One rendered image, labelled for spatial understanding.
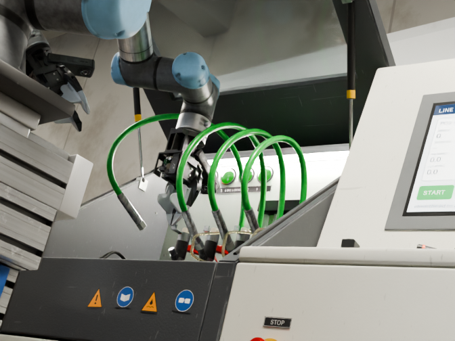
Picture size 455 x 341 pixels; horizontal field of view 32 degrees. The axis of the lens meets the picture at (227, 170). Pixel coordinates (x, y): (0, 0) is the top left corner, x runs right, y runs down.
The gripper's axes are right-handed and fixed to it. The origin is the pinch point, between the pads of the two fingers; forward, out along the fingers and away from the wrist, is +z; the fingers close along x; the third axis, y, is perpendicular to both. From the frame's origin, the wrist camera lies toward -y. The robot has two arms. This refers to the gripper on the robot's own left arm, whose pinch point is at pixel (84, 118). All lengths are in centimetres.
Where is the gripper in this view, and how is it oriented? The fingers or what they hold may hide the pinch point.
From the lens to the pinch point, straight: 187.8
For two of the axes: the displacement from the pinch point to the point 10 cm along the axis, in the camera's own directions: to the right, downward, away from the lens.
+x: 3.8, -4.8, -7.9
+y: -7.6, 3.3, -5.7
